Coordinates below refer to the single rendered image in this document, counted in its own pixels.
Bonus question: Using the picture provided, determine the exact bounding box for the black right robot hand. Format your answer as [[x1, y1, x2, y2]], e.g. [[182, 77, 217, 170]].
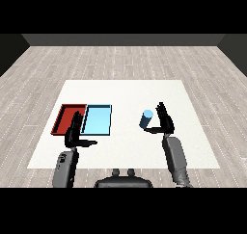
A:
[[144, 101, 176, 136]]

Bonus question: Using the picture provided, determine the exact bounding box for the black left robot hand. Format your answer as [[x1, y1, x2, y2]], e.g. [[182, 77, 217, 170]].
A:
[[64, 110, 98, 149]]

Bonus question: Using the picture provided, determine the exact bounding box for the shallow red open box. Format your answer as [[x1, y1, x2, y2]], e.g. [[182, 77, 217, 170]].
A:
[[50, 103, 88, 137]]

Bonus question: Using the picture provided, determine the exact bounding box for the small blue can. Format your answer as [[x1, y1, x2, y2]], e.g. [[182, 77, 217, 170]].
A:
[[138, 109, 154, 130]]

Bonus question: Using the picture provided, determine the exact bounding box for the shallow light blue open box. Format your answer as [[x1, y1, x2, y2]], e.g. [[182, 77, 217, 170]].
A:
[[80, 104, 113, 137]]

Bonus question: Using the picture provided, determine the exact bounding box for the dark grey robot body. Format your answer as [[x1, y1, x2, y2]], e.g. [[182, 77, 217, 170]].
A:
[[94, 169, 154, 189]]

